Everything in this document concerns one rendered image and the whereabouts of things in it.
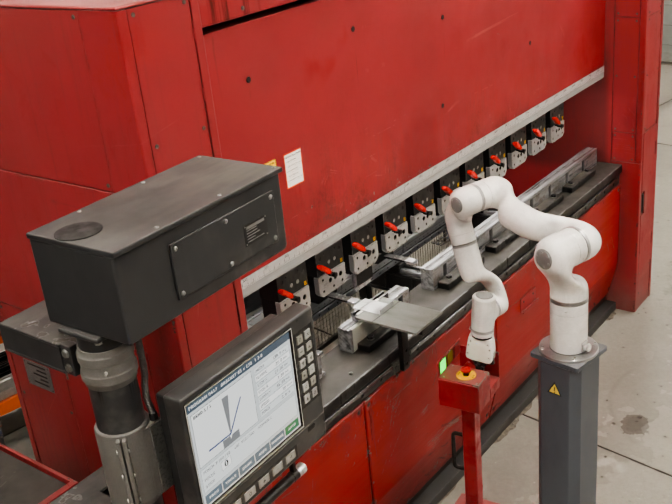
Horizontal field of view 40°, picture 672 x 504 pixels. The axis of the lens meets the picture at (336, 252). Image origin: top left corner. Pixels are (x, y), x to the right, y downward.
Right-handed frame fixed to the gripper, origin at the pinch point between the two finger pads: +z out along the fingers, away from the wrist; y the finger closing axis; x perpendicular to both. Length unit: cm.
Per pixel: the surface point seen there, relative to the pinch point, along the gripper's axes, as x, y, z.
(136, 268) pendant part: -161, -7, -114
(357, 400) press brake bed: -41, -29, -2
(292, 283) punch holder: -54, -45, -51
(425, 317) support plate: -11.7, -17.3, -23.7
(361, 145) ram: -11, -43, -84
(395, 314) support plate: -13.4, -28.4, -22.8
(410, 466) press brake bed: -13, -22, 45
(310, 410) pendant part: -120, 3, -59
